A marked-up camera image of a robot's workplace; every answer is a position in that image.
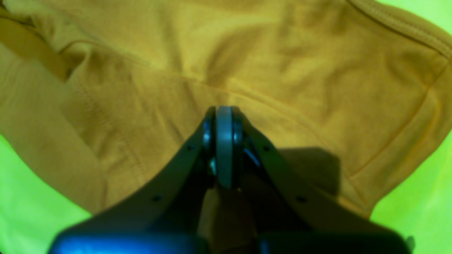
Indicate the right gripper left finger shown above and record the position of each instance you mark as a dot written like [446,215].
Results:
[160,218]

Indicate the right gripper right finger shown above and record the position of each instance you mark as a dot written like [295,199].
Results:
[294,207]

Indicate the terracotta orange T-shirt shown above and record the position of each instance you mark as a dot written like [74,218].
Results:
[247,70]

